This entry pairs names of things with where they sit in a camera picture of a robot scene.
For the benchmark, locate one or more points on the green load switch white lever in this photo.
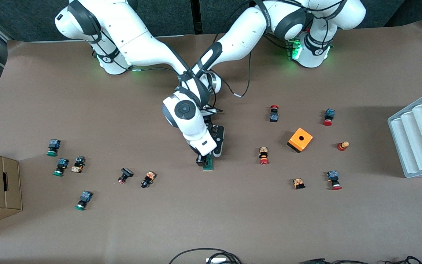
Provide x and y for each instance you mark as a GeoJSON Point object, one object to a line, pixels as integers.
{"type": "Point", "coordinates": [208, 165]}

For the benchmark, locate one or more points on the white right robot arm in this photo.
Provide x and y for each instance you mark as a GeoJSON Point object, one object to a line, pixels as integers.
{"type": "Point", "coordinates": [141, 44]}

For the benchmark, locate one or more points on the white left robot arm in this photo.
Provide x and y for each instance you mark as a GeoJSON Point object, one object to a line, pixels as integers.
{"type": "Point", "coordinates": [240, 36]}

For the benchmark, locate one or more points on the red emergency stop yellow block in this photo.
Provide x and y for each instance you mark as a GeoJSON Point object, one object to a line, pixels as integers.
{"type": "Point", "coordinates": [263, 155]}

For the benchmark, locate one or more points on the red push button black block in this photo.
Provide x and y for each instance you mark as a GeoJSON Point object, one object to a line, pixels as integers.
{"type": "Point", "coordinates": [274, 114]}

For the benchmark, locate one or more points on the small orange contact block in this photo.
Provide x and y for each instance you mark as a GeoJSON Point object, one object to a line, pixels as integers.
{"type": "Point", "coordinates": [298, 183]}

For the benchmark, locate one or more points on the white plug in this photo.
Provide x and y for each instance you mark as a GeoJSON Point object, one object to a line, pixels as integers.
{"type": "Point", "coordinates": [216, 260]}

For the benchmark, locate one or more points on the red push button blue block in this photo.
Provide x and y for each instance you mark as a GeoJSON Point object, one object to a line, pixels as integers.
{"type": "Point", "coordinates": [328, 117]}
{"type": "Point", "coordinates": [333, 180]}

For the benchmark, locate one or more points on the green push button blue block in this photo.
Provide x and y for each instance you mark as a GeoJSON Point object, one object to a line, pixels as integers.
{"type": "Point", "coordinates": [53, 146]}
{"type": "Point", "coordinates": [61, 167]}
{"type": "Point", "coordinates": [83, 200]}

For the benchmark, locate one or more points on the red yellow small knob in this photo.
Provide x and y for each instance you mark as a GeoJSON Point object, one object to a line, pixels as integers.
{"type": "Point", "coordinates": [343, 145]}

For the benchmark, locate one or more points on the grey ridged plastic tray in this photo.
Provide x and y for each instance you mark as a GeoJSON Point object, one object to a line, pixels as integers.
{"type": "Point", "coordinates": [419, 139]}

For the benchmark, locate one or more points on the black selector switch orange block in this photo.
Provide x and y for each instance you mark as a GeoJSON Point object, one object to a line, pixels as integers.
{"type": "Point", "coordinates": [148, 179]}

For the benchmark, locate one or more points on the orange button enclosure box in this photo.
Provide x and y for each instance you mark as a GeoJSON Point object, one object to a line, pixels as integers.
{"type": "Point", "coordinates": [300, 139]}

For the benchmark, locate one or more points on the black vertical post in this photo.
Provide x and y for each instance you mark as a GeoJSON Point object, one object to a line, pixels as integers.
{"type": "Point", "coordinates": [196, 14]}

